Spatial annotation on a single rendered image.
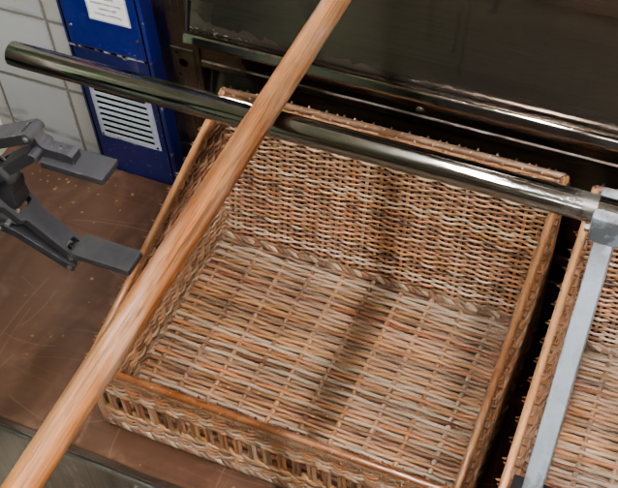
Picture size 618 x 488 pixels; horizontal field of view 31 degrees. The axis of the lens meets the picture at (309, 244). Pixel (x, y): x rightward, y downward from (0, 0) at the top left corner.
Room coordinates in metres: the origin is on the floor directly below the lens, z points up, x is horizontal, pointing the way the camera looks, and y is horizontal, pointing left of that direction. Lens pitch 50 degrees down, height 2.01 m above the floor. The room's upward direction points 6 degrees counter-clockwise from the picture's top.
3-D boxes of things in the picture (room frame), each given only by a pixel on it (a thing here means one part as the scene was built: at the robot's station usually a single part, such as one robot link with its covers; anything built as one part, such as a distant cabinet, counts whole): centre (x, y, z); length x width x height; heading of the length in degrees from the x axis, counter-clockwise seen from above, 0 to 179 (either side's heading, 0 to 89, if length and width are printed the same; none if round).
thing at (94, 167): (0.77, 0.21, 1.25); 0.07 x 0.03 x 0.01; 62
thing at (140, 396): (0.99, -0.02, 0.72); 0.56 x 0.49 x 0.28; 62
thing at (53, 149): (0.78, 0.23, 1.27); 0.05 x 0.01 x 0.03; 62
